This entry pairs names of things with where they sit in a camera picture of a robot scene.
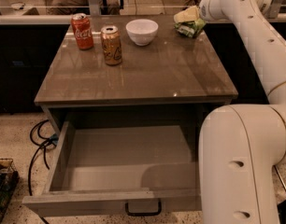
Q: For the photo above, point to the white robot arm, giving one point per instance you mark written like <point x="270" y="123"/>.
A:
<point x="240" y="144"/>

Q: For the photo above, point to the red Coca-Cola can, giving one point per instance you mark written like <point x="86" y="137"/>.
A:
<point x="82" y="30"/>

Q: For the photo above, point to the wire basket with items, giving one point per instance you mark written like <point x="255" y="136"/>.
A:
<point x="9" y="178"/>

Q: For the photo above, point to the white ceramic bowl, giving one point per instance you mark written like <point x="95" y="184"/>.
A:
<point x="142" y="31"/>

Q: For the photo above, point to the green jalapeno chip bag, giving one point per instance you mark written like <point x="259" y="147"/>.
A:
<point x="191" y="29"/>

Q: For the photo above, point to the open grey top drawer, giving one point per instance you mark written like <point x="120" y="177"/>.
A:
<point x="96" y="170"/>

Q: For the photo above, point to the gold soda can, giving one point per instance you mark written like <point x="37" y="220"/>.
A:
<point x="111" y="44"/>

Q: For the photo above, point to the black drawer handle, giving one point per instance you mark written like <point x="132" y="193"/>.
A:
<point x="143" y="208"/>

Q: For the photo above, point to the grey cabinet with glossy top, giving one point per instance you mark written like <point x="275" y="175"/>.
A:
<point x="172" y="69"/>

